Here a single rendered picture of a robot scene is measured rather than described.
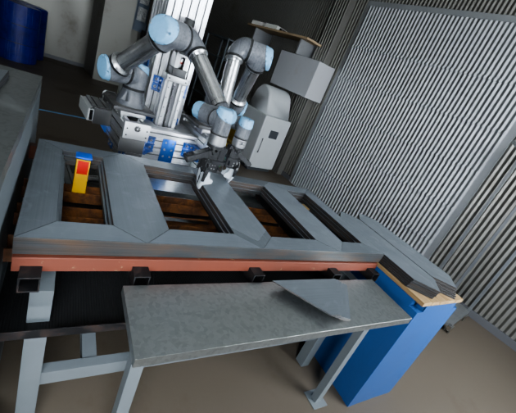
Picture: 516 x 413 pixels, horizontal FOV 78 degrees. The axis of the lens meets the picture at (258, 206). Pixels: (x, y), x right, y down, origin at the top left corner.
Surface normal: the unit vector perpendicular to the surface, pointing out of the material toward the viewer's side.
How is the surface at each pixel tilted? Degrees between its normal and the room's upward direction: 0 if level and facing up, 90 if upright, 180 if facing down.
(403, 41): 90
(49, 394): 0
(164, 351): 0
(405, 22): 90
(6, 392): 0
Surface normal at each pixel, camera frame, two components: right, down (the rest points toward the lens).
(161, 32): -0.41, 0.12
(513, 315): -0.76, -0.04
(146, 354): 0.36, -0.86
